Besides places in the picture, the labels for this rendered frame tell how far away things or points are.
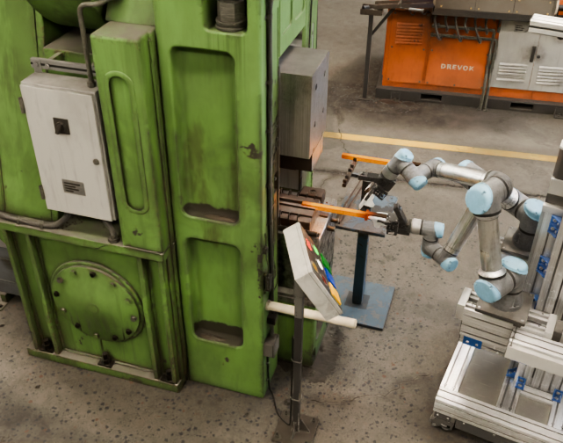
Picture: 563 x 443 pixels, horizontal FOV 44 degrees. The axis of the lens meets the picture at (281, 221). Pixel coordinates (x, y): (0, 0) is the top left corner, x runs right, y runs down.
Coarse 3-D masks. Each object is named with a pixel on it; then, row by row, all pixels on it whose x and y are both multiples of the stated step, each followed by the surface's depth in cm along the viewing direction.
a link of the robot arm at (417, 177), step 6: (408, 168) 312; (414, 168) 312; (420, 168) 313; (426, 168) 314; (402, 174) 314; (408, 174) 311; (414, 174) 311; (420, 174) 311; (426, 174) 313; (408, 180) 312; (414, 180) 310; (420, 180) 309; (426, 180) 311; (414, 186) 311; (420, 186) 311
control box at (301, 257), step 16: (288, 240) 295; (304, 240) 290; (304, 256) 282; (320, 256) 305; (304, 272) 275; (320, 272) 286; (304, 288) 278; (320, 288) 279; (320, 304) 284; (336, 304) 286
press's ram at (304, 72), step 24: (288, 48) 312; (312, 48) 312; (288, 72) 291; (312, 72) 291; (288, 96) 296; (312, 96) 294; (288, 120) 303; (312, 120) 302; (288, 144) 310; (312, 144) 311
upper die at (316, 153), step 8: (320, 144) 328; (320, 152) 331; (280, 160) 322; (288, 160) 320; (296, 160) 319; (304, 160) 318; (312, 160) 317; (296, 168) 322; (304, 168) 320; (312, 168) 320
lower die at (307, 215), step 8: (304, 200) 349; (312, 200) 351; (280, 208) 345; (288, 208) 345; (296, 208) 345; (304, 208) 345; (312, 208) 344; (280, 216) 341; (296, 216) 342; (304, 216) 342; (312, 216) 340; (304, 224) 339; (312, 224) 344
